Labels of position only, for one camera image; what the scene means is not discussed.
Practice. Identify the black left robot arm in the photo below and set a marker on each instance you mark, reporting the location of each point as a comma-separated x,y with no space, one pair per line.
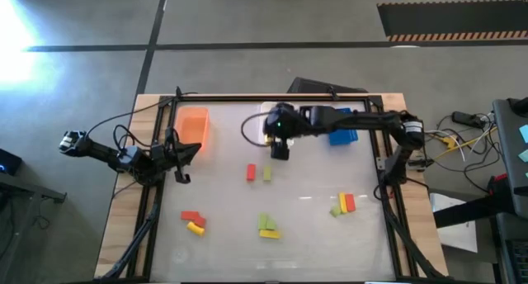
99,152

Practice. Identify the black metal table frame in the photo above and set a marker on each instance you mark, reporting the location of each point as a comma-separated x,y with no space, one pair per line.
247,98

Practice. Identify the yellow long wooden block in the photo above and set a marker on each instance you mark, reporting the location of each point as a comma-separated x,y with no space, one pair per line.
342,202
270,234

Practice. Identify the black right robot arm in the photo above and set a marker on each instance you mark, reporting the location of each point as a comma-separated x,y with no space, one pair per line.
371,121

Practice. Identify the black hazard-striped floor mat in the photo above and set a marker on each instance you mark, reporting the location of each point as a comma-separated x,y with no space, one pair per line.
453,20

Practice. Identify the black power strip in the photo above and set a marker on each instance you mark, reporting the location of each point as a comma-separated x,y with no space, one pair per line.
466,119

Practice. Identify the black box with blue light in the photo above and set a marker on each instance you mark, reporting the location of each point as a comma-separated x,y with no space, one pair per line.
10,160

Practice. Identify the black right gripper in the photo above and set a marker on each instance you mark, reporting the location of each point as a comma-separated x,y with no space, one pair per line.
282,125

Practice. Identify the yellow short wooden block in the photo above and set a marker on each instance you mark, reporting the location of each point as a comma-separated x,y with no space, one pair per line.
269,140

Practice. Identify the green small wooden block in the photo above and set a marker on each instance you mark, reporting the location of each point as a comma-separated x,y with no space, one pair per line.
335,211

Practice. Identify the grey metal bracket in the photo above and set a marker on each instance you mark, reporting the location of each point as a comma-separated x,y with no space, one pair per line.
380,163

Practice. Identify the red long wooden block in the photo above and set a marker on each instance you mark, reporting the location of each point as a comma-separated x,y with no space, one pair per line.
350,202
251,172

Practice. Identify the yellow wooden cylinder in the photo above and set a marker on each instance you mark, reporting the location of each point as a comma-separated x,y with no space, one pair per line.
195,228

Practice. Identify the blue plastic basket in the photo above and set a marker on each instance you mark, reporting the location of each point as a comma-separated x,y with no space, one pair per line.
342,137

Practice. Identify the dark grey side panel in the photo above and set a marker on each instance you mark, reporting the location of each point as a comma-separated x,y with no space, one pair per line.
509,152

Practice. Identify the orange plastic bin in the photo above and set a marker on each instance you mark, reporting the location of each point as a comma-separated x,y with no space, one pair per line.
191,125

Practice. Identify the white plastic bin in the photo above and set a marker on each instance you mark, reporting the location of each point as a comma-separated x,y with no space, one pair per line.
262,110

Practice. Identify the black diagonal frame strut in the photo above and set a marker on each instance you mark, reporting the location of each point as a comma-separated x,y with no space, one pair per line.
408,247
132,247

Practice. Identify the white glossy work surface sheet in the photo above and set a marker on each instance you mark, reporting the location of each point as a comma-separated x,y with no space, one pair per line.
309,251

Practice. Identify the white paper sheet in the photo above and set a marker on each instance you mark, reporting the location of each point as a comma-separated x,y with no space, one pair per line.
458,236

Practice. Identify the black frame clamp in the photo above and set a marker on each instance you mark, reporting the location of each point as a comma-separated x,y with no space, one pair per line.
178,93
333,94

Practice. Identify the black stand leg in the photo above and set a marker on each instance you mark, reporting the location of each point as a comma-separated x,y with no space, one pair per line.
466,211

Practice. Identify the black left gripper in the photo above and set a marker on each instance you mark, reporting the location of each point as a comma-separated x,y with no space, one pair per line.
175,156

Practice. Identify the red wooden cube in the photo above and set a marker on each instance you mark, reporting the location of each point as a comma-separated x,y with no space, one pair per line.
201,222

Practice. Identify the cyan sticky note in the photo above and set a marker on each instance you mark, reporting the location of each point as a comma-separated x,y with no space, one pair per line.
524,133
524,155

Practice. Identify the green wooden cube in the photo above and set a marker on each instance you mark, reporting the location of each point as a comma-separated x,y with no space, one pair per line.
272,225

